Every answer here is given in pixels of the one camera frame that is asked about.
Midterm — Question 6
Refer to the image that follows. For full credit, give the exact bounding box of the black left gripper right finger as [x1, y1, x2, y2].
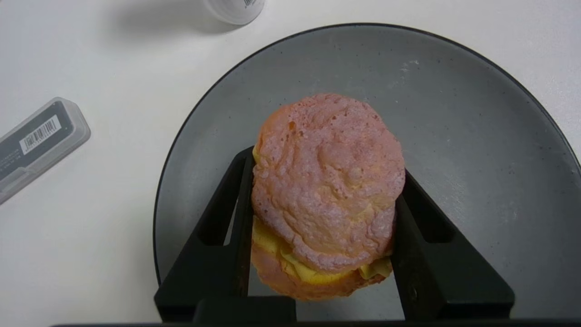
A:
[390, 170, 516, 322]

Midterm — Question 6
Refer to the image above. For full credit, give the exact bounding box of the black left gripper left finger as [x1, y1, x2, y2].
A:
[154, 146, 256, 324]

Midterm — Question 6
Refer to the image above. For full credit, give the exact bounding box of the pink cream puff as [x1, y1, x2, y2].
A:
[250, 93, 406, 302]

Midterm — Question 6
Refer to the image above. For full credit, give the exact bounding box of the gray round plate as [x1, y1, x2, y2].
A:
[153, 23, 581, 321]

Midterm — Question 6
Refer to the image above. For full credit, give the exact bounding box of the gray plastic case with barcode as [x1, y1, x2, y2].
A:
[0, 96, 92, 206]

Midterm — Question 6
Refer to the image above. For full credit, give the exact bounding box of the white plastic bottle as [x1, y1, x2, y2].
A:
[203, 0, 266, 26]

